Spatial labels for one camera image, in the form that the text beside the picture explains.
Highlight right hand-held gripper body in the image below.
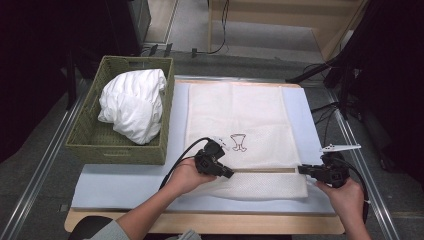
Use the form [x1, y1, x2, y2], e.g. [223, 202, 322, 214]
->
[314, 143, 362, 188]

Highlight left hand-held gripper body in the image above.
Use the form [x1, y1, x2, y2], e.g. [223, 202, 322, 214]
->
[194, 136, 231, 177]

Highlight white printed cloth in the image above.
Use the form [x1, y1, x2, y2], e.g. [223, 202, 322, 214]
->
[183, 82, 309, 201]

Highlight green woven basket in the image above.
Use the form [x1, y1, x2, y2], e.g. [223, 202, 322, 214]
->
[65, 55, 176, 166]

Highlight white garment bundle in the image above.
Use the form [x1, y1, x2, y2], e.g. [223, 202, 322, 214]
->
[97, 68, 168, 146]

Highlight person's left hand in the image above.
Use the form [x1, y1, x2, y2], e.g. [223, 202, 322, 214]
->
[165, 157, 218, 196]

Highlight person's right hand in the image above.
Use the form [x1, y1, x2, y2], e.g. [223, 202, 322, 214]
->
[315, 178, 366, 221]

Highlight grey cloth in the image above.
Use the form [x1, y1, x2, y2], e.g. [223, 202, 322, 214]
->
[166, 229, 203, 240]

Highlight light blue mat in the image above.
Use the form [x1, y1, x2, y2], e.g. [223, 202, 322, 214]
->
[70, 82, 336, 215]

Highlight black stand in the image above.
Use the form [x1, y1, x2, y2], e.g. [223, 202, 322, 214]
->
[285, 0, 424, 184]

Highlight person's dark clothing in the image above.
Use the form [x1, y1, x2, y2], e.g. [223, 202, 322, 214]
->
[68, 215, 114, 240]

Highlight wooden shelf unit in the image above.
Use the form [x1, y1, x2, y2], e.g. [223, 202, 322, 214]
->
[207, 0, 369, 63]

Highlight dark cabinet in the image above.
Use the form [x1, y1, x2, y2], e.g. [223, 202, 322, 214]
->
[106, 0, 153, 58]

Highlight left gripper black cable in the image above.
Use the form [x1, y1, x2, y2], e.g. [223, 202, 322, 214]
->
[159, 137, 213, 191]

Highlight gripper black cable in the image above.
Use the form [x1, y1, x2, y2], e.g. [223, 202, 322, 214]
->
[333, 156, 371, 224]
[159, 137, 213, 191]

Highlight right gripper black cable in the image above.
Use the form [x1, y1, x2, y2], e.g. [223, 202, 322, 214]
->
[333, 156, 371, 224]

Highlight metal floor rail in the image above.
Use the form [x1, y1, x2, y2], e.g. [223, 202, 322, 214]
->
[0, 79, 91, 240]
[324, 88, 401, 240]

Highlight black floor cables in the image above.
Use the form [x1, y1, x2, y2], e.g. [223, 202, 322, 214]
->
[309, 101, 341, 148]

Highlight black hanging cable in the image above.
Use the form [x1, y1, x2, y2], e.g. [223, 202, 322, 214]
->
[191, 0, 231, 58]

